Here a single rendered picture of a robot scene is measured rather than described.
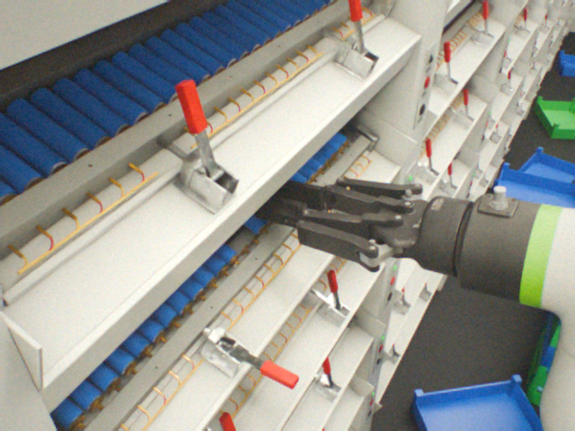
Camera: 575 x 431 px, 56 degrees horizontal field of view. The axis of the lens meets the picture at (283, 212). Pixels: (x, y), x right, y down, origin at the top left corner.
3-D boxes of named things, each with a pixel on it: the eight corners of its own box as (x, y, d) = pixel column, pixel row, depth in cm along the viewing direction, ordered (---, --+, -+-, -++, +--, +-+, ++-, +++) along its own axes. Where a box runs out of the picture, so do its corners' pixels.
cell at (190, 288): (155, 259, 58) (203, 294, 57) (144, 268, 57) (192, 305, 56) (157, 249, 57) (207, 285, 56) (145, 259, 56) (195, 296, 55)
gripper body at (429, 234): (482, 184, 53) (392, 170, 58) (455, 233, 47) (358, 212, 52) (477, 246, 57) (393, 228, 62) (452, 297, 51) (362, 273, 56)
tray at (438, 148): (478, 116, 145) (509, 74, 135) (394, 247, 104) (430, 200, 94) (413, 75, 148) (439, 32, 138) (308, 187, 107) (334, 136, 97)
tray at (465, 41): (496, 43, 133) (532, -9, 123) (409, 158, 92) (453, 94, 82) (426, 0, 136) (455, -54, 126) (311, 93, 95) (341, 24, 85)
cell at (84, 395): (48, 354, 48) (102, 399, 47) (30, 368, 47) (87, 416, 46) (48, 344, 47) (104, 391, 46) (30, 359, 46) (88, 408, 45)
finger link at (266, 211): (310, 225, 60) (306, 229, 60) (258, 213, 64) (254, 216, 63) (306, 203, 59) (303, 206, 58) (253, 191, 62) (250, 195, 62)
